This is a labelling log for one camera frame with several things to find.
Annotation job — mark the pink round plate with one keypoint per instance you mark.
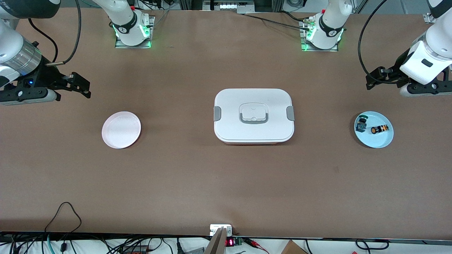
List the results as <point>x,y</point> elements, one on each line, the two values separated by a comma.
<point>122,130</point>

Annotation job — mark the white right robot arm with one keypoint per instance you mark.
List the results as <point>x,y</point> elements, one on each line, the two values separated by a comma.
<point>10,46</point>

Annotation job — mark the grey slanted beam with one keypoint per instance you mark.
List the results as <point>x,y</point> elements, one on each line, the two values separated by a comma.
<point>217,245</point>

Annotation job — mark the light blue round plate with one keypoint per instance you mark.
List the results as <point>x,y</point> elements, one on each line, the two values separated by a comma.
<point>379,140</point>

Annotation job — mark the orange push-button switch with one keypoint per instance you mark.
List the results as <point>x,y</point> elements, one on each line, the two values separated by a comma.
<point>379,129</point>

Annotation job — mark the small white electronic box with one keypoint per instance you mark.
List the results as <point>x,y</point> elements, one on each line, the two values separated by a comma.
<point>215,228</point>

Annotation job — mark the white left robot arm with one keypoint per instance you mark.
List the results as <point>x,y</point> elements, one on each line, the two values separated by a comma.
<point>438,42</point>

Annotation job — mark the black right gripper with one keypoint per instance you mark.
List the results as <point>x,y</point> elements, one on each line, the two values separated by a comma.
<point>48,73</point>

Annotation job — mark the brown cardboard piece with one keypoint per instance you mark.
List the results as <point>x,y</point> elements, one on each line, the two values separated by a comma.
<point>293,248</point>

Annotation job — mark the red digit display module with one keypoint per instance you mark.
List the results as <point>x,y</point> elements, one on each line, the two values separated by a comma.
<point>230,242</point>

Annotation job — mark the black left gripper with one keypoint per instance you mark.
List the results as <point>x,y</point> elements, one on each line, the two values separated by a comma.
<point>396,73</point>

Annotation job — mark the aluminium frame corner profile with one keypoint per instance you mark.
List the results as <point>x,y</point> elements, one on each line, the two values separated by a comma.
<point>430,17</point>

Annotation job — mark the aluminium rack with light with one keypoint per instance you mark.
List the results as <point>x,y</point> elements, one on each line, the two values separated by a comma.
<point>227,6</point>

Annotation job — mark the green push-button switch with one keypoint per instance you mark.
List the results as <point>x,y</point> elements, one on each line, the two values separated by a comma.
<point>361,124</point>

